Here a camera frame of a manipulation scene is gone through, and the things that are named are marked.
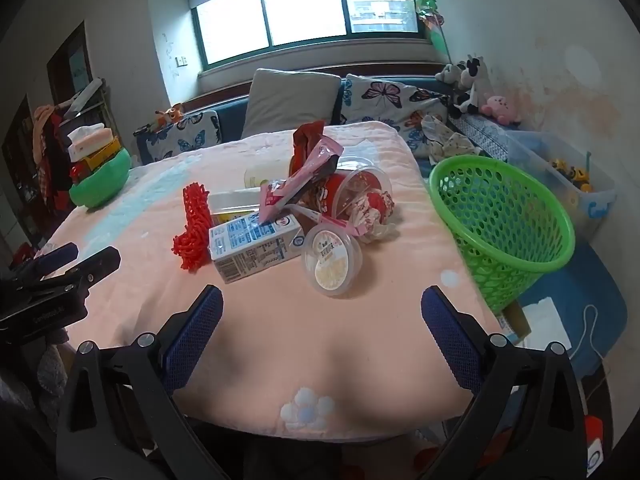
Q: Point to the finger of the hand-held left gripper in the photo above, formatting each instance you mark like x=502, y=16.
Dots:
x=55, y=256
x=100, y=262

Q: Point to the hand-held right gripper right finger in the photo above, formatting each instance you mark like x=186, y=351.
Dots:
x=450, y=340

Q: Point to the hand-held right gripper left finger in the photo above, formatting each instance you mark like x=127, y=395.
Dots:
x=197, y=330

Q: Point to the white and blue milk carton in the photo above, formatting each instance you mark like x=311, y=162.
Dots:
x=250, y=250

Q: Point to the red foam fruit net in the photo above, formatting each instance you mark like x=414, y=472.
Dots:
x=192, y=230

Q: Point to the green plastic basket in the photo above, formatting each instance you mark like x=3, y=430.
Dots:
x=500, y=230

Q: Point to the clear lidded pudding cup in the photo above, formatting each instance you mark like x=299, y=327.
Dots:
x=330, y=260

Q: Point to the red and white wrapper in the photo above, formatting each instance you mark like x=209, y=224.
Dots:
x=370, y=217

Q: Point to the red snack box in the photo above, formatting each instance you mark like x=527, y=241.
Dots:
x=350, y=190

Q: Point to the pink ice cream wrapper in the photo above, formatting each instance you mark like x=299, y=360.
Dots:
x=300, y=175

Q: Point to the clear plastic container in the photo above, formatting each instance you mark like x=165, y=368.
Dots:
x=357, y=154

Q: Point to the red snack bag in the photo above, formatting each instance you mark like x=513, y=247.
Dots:
x=305, y=140

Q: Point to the pink flower-print blanket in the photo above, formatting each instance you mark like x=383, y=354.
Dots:
x=150, y=270

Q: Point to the cardboard piece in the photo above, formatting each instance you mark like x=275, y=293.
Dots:
x=515, y=322

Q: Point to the green bowl-shaped cushion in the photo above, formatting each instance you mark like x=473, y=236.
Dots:
x=100, y=185

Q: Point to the hanging red clothes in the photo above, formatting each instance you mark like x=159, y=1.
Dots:
x=50, y=160

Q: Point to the white paper pad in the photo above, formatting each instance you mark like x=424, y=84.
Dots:
x=547, y=317

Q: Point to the yellow and red toy truck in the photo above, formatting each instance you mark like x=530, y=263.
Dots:
x=95, y=161

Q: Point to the pink and white tissue box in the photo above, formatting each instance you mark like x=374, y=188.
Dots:
x=92, y=139

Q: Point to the small butterfly print pillow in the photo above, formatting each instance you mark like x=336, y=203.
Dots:
x=180, y=140

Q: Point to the blue floor mat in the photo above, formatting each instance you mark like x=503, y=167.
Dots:
x=600, y=285

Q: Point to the white rolled sheet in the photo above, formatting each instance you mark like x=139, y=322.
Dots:
x=85, y=95

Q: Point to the orange fox plush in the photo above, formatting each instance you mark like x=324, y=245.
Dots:
x=170, y=114

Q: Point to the red and white box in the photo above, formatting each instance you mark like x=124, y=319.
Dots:
x=595, y=455

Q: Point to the clear plastic storage box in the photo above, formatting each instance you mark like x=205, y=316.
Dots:
x=595, y=210

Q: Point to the patterned baby garment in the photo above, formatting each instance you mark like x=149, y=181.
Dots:
x=445, y=142

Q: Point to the blue sofa backrest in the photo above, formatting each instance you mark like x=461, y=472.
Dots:
x=232, y=115

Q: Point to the yellow toy vehicles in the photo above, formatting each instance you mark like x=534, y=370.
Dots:
x=575, y=175

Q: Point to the grey patterned cushion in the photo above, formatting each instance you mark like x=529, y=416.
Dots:
x=487, y=127

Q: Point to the pink plush toy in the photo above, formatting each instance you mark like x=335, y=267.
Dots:
x=500, y=108

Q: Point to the grey pillow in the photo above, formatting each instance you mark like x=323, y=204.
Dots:
x=290, y=105

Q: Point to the large butterfly print pillow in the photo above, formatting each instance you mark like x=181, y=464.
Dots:
x=385, y=100

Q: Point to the black and white cow plush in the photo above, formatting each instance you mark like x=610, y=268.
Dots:
x=470, y=80

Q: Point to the grey plush toy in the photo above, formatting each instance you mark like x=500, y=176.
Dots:
x=449, y=74

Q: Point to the green-framed window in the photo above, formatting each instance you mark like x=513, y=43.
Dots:
x=300, y=10

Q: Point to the colourful pinwheel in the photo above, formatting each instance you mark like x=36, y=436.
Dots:
x=425, y=7

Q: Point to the dark wooden door frame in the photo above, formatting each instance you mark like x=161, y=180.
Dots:
x=70, y=65

